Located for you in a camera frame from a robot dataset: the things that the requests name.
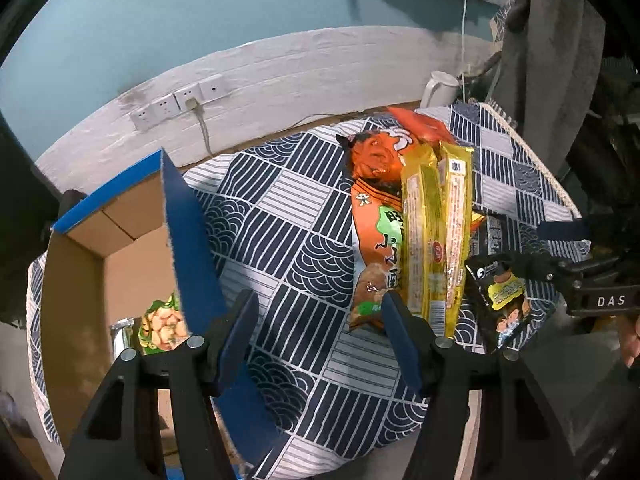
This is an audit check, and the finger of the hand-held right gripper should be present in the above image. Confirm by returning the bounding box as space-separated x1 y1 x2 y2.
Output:
470 251 576 287
536 212 640 245

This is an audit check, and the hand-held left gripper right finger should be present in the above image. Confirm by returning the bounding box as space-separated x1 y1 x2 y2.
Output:
381 291 583 480

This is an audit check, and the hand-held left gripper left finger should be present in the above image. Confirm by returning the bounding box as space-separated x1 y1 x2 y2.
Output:
59 289 261 480

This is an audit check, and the yellow snack packet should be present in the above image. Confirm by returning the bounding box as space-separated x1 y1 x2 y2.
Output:
400 142 448 323
437 141 475 338

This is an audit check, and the green orange snack bag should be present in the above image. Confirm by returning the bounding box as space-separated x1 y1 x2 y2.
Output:
347 187 418 333

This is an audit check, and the blue cardboard box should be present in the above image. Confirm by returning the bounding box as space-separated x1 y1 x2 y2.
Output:
42 147 281 480

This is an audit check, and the person's right hand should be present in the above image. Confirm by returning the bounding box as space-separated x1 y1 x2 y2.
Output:
619 310 640 368

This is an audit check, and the green pea snack packet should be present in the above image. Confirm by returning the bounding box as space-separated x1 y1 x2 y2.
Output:
139 292 191 356

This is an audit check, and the silver foil packet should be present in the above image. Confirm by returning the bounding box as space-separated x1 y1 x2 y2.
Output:
109 317 138 361

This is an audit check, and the navy white patterned tablecloth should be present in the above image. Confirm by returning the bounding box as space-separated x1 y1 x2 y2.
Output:
27 102 593 480

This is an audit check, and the grey hanging cloth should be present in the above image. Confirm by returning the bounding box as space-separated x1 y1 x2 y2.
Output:
487 0 608 181

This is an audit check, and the small orange red packet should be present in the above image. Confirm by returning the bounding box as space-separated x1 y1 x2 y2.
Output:
386 106 457 145

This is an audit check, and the orange black snack bag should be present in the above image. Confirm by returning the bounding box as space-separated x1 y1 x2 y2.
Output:
336 129 436 196

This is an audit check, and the white jug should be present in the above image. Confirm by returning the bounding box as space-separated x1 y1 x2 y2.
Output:
419 71 461 110

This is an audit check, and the dark furniture panel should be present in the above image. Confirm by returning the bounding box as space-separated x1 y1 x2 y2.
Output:
0 110 66 323

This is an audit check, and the thin white hanging cable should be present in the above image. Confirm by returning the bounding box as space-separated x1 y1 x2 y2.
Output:
461 0 470 107

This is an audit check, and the grey plug with cable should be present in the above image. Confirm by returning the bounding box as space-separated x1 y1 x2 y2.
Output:
185 99 216 158

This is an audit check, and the white wall socket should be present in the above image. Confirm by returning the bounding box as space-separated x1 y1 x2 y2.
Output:
130 94 177 133
173 84 202 111
198 74 226 99

